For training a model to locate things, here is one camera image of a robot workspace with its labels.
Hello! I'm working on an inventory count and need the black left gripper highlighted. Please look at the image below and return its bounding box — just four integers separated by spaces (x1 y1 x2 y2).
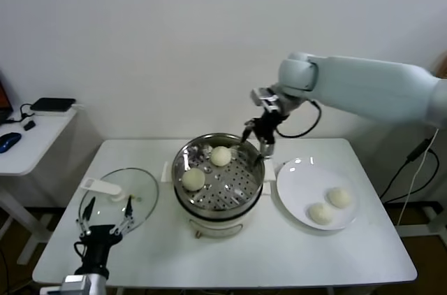
73 195 136 278

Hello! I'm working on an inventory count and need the thin black desk cable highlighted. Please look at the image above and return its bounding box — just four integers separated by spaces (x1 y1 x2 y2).
5 103 36 124

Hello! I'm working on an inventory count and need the white round plate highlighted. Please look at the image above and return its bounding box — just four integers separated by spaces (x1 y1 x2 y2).
275 157 360 231

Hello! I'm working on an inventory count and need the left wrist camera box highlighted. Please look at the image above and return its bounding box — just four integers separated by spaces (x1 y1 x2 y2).
61 275 88 292

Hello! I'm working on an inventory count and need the flat black box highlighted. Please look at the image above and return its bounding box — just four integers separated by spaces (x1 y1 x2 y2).
29 98 77 113

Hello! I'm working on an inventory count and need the round glass pot lid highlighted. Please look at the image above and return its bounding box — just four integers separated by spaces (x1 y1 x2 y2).
78 167 160 239

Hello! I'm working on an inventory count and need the blue computer mouse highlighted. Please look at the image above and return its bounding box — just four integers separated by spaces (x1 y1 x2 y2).
0 132 22 154

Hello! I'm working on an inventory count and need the stainless steel steamer basket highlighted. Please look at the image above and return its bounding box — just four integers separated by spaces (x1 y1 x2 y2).
160 133 277 214

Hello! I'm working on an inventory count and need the black power brick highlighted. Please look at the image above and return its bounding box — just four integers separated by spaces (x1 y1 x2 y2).
404 138 431 164

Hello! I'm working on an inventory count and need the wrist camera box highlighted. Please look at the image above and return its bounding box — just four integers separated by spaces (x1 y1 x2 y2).
61 275 88 292
250 87 281 113

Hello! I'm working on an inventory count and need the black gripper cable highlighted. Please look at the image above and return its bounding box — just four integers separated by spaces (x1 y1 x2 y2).
274 99 322 138
73 240 87 261

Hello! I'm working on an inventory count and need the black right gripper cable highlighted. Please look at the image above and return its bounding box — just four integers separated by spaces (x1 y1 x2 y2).
274 99 322 138

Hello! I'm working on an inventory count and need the white electric cooker pot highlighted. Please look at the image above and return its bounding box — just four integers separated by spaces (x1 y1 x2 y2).
174 181 272 240

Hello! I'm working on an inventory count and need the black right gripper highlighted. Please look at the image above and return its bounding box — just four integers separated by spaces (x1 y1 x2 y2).
241 110 284 163

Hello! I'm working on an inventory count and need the white lid handle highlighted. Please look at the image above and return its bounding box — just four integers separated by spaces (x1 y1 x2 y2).
82 176 127 204

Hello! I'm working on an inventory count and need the white steamed baozi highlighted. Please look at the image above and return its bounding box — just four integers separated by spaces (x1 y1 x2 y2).
210 145 232 167
327 186 351 210
182 168 206 192
307 202 335 226

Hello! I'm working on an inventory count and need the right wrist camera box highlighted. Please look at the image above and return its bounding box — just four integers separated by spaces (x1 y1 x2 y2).
250 87 281 113

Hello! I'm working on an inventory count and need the black hanging power cable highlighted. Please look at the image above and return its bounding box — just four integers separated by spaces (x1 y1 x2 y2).
379 147 440 205

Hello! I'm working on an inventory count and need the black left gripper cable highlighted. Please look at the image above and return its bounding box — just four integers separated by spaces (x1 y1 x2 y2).
73 240 87 261

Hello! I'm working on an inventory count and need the white hanging cable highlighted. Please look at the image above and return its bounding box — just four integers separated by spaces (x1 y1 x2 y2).
397 127 441 229

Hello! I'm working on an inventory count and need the white side desk with laptop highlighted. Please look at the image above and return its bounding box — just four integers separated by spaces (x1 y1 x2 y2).
0 104 85 266

